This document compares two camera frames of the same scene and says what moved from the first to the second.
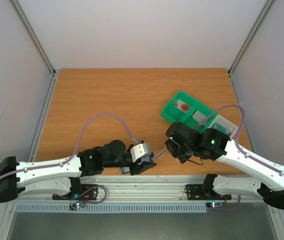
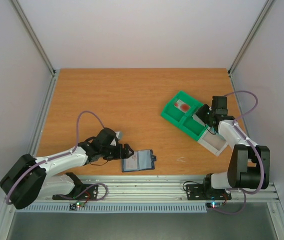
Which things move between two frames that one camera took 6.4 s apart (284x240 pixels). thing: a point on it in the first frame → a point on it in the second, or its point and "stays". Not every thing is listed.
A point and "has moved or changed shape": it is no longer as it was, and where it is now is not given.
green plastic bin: x=182 y=108 stays
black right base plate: x=196 y=192 stays
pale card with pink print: x=160 y=153 has moved or changed shape
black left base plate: x=87 y=192 stays
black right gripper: x=176 y=149 → x=204 y=113
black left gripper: x=138 y=168 → x=119 y=155
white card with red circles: x=182 y=105 stays
